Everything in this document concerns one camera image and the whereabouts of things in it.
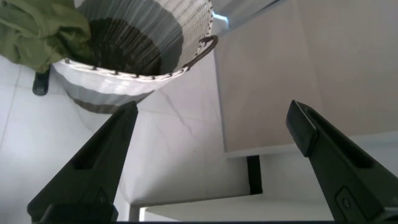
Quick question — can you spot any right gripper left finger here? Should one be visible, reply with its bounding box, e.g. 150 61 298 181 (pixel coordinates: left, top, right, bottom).
27 100 139 223

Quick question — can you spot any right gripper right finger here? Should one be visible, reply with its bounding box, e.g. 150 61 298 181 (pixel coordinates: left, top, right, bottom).
285 99 398 223

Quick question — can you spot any green garment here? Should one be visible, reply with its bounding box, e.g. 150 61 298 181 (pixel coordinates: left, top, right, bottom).
0 0 93 74

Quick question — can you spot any white laundry basket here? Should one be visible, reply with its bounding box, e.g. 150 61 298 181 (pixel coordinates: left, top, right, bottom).
51 0 219 114

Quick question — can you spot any black clothes rack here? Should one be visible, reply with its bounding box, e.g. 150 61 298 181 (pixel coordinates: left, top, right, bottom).
32 66 52 96

